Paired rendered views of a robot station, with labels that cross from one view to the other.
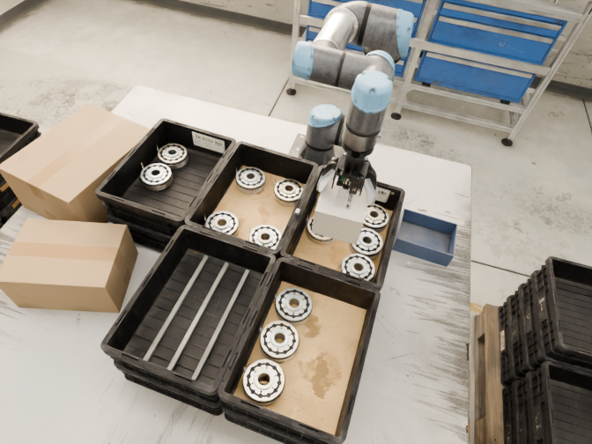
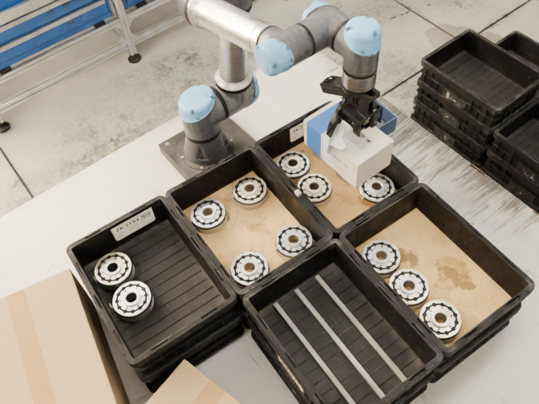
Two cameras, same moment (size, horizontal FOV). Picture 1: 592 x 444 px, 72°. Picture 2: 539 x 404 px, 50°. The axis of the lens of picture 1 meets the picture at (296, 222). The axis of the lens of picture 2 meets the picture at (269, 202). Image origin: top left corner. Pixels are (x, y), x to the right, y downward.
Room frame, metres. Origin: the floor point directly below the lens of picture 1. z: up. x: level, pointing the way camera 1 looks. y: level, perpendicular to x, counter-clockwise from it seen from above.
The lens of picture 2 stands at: (0.18, 0.69, 2.20)
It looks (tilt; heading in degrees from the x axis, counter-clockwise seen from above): 54 degrees down; 317
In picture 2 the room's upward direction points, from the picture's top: 6 degrees counter-clockwise
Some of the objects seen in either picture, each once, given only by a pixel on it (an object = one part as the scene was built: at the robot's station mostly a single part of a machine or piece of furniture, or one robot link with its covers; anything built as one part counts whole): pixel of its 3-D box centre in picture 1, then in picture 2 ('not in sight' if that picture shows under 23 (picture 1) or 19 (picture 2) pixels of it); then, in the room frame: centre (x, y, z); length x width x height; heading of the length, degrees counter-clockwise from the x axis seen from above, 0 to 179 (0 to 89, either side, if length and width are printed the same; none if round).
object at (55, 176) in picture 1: (88, 168); (46, 373); (0.99, 0.76, 0.80); 0.40 x 0.30 x 0.20; 159
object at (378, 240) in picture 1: (366, 240); not in sight; (0.78, -0.23, 0.86); 0.10 x 0.10 x 0.01
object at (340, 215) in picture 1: (344, 199); (346, 142); (0.73, -0.12, 1.09); 0.20 x 0.12 x 0.09; 170
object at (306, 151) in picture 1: (317, 149); (204, 139); (1.25, -0.05, 0.80); 0.15 x 0.15 x 0.10
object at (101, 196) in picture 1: (171, 166); (148, 273); (0.94, 0.43, 0.92); 0.40 x 0.30 x 0.02; 166
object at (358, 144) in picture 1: (362, 135); (360, 75); (0.71, -0.12, 1.33); 0.08 x 0.08 x 0.05
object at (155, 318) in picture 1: (198, 308); (338, 336); (0.48, 0.23, 0.87); 0.40 x 0.30 x 0.11; 166
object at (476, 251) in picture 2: (304, 347); (429, 271); (0.41, -0.06, 0.87); 0.40 x 0.30 x 0.11; 166
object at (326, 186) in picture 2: (322, 226); (314, 187); (0.81, -0.09, 0.86); 0.10 x 0.10 x 0.01
